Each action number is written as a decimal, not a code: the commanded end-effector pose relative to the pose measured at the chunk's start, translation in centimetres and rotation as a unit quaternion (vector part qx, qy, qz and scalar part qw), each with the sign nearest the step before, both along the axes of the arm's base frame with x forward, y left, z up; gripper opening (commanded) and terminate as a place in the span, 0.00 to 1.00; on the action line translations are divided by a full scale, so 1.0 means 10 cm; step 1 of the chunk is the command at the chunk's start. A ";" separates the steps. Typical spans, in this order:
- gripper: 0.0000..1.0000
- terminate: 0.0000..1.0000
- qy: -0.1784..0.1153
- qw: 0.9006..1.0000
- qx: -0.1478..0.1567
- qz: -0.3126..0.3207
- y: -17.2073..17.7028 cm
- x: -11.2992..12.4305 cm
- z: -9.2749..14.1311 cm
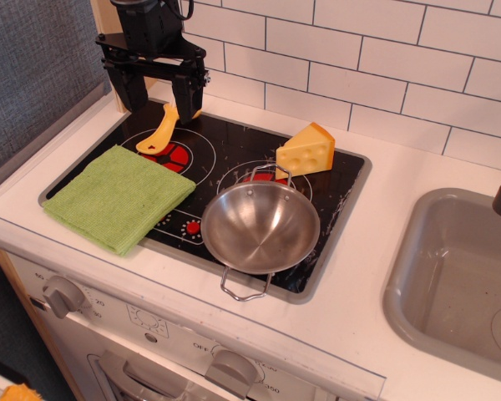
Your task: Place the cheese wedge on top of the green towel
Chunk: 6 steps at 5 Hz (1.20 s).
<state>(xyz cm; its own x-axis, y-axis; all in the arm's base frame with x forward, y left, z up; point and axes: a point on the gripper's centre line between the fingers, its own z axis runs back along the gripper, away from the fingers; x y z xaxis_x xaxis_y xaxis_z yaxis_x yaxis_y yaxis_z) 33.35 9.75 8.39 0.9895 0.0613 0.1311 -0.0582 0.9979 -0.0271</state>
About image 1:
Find grey oven door handle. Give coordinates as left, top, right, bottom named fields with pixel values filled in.
left=96, top=349, right=235, bottom=401

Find orange object at corner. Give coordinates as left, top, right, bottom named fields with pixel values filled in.
left=0, top=383, right=43, bottom=401

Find black toy stove cooktop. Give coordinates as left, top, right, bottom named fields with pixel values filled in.
left=38, top=98, right=373, bottom=305

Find yellow toy dish brush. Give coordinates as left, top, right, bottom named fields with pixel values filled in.
left=135, top=103, right=180, bottom=155

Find grey toy sink basin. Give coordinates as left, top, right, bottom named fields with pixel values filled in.
left=383, top=188, right=501, bottom=381

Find yellow toy cheese wedge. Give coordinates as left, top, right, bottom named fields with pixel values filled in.
left=276, top=123, right=335, bottom=177

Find stainless steel two-handled pan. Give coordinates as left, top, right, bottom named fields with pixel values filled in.
left=201, top=163, right=321, bottom=302

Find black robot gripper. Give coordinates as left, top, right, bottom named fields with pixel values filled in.
left=96, top=1, right=209, bottom=124

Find grey left oven knob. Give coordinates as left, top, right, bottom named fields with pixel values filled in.
left=43, top=276, right=86, bottom=319

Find grey right oven knob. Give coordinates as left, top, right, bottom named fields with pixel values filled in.
left=205, top=350, right=258, bottom=399

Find green folded towel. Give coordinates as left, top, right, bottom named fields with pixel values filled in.
left=43, top=145, right=195, bottom=256

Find grey oven knob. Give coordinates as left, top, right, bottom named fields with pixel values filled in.
left=43, top=276, right=86, bottom=319
left=205, top=350, right=258, bottom=399

